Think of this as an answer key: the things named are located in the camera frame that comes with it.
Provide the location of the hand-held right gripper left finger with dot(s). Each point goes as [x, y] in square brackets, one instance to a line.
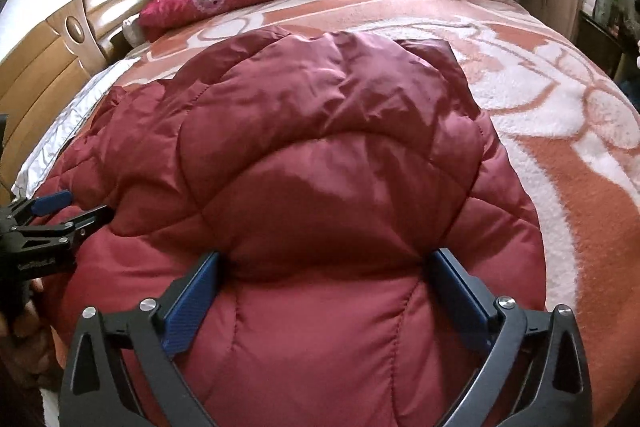
[190, 302]

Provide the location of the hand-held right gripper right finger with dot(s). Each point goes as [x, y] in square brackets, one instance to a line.
[460, 292]

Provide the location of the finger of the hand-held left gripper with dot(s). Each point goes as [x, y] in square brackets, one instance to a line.
[50, 203]
[82, 222]

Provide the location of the dark red padded jacket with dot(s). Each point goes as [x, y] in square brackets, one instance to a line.
[325, 157]

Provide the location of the person's left hand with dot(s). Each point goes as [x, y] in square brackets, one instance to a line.
[35, 307]

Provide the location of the white quilted bed sheet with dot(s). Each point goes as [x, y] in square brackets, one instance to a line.
[55, 142]

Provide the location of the wooden headboard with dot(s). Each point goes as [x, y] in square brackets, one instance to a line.
[60, 72]

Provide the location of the small white pillow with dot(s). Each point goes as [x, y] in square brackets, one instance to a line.
[132, 32]

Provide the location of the orange and white floral blanket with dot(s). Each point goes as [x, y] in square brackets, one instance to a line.
[575, 132]

